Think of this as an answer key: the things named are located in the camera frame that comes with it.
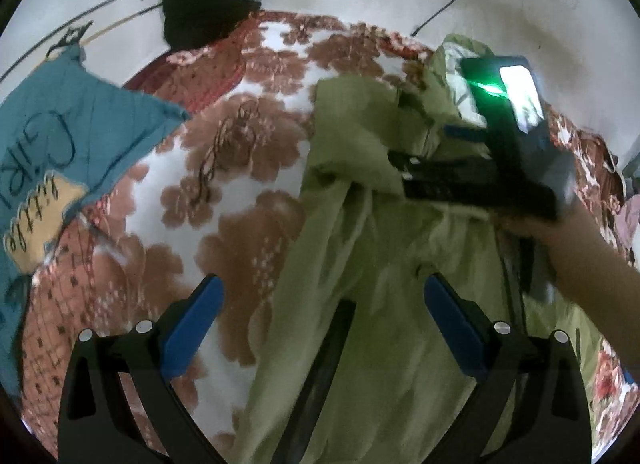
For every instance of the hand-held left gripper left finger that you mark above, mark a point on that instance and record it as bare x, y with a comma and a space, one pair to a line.
192, 329

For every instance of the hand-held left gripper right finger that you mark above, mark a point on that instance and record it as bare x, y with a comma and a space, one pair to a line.
455, 329

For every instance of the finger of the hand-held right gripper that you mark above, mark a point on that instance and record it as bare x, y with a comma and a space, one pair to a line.
462, 132
440, 181

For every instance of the light green garment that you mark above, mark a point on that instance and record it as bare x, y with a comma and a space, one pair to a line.
390, 264

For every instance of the pink cloth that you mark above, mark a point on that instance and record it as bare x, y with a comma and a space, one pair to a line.
631, 224

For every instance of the floral brown white blanket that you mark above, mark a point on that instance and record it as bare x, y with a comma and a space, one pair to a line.
235, 108

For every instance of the blue printed cloth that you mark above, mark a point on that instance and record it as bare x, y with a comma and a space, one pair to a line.
75, 113

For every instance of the black cloth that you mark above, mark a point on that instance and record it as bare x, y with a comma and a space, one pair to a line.
200, 8

